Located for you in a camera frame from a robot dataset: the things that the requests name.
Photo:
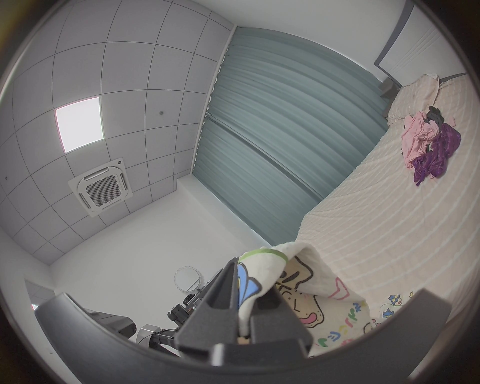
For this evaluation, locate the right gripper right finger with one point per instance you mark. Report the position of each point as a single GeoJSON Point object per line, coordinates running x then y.
{"type": "Point", "coordinates": [281, 326]}

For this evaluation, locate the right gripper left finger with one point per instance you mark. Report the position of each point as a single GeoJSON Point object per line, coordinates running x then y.
{"type": "Point", "coordinates": [221, 326]}

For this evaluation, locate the white printed pyjama top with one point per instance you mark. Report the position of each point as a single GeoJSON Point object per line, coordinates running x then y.
{"type": "Point", "coordinates": [318, 300]}

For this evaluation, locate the bed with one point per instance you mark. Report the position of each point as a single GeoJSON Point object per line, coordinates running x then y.
{"type": "Point", "coordinates": [375, 225]}

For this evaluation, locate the round white mirror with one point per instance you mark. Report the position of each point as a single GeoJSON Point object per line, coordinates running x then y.
{"type": "Point", "coordinates": [186, 280]}

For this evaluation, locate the blue-green curtain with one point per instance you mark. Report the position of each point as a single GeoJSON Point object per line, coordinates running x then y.
{"type": "Point", "coordinates": [243, 180]}
{"type": "Point", "coordinates": [292, 101]}

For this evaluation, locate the ceiling air conditioner vent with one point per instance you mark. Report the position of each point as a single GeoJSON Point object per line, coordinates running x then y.
{"type": "Point", "coordinates": [101, 187]}

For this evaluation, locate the purple garment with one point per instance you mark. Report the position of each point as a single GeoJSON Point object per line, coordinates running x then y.
{"type": "Point", "coordinates": [438, 157]}

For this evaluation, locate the pink garment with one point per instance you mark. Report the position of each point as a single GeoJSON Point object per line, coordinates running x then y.
{"type": "Point", "coordinates": [418, 138]}

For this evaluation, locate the square ceiling light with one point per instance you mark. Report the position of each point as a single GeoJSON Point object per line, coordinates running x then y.
{"type": "Point", "coordinates": [78, 123]}

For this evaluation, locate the grey bedside table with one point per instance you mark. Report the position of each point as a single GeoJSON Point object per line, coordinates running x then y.
{"type": "Point", "coordinates": [388, 90]}

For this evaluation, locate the dark grey garment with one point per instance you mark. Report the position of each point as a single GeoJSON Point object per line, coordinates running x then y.
{"type": "Point", "coordinates": [435, 114]}

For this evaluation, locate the cream pillow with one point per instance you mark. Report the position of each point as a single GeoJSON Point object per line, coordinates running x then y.
{"type": "Point", "coordinates": [412, 97]}

